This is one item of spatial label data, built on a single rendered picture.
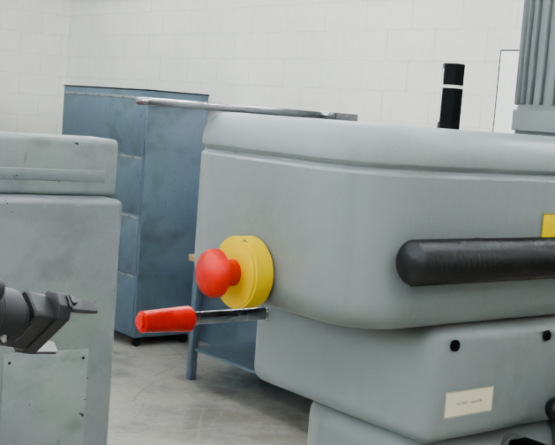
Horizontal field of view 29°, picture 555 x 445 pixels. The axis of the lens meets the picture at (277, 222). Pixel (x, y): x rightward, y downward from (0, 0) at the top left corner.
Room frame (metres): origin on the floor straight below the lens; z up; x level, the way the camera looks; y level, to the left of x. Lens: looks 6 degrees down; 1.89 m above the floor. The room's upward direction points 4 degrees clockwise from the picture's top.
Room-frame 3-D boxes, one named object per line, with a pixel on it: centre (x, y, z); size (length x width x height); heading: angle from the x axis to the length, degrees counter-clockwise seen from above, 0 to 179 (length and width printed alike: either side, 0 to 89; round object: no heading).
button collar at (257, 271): (0.87, 0.02, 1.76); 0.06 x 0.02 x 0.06; 39
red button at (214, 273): (0.85, 0.04, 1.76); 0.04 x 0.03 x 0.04; 39
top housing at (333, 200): (1.02, -0.17, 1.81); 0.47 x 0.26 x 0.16; 129
